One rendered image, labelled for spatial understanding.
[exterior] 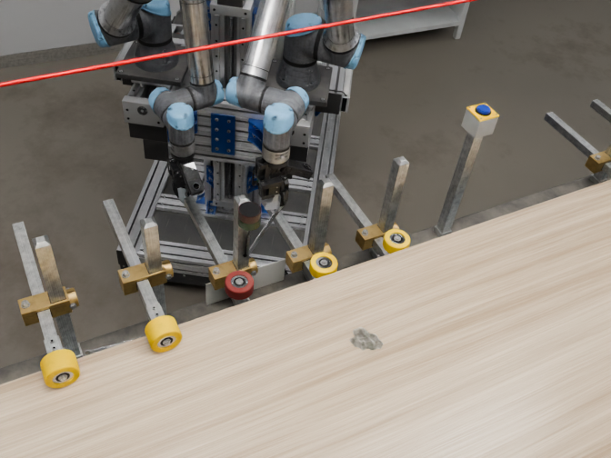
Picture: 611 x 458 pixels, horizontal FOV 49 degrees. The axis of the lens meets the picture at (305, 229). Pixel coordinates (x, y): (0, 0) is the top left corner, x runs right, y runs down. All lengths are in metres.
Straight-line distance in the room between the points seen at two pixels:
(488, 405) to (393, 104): 2.68
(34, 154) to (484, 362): 2.65
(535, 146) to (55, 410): 3.15
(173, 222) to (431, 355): 1.54
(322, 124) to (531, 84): 1.67
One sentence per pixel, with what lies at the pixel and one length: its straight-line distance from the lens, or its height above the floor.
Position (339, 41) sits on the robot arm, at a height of 1.28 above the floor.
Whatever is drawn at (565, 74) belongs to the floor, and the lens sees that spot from 4.91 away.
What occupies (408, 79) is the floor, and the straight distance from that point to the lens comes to 4.42.
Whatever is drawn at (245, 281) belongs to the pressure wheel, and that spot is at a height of 0.90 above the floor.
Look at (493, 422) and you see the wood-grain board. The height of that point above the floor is 0.90.
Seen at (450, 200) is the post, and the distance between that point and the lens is 2.26.
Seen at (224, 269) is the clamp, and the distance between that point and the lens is 1.94.
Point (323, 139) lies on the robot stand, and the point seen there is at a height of 0.21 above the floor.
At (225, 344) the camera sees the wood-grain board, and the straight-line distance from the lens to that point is 1.75.
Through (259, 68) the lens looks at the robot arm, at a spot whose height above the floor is 1.35.
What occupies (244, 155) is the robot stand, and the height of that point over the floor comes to 0.73.
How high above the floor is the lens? 2.35
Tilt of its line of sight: 46 degrees down
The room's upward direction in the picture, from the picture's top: 7 degrees clockwise
